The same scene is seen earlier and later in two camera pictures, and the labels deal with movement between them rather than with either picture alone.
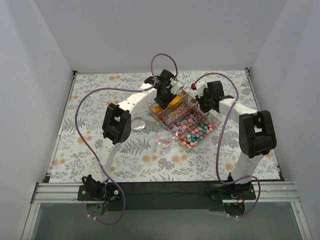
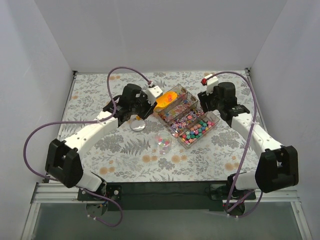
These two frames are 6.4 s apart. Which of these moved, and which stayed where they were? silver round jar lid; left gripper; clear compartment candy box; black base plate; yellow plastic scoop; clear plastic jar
Moved: left gripper; yellow plastic scoop
Stayed: black base plate; silver round jar lid; clear plastic jar; clear compartment candy box
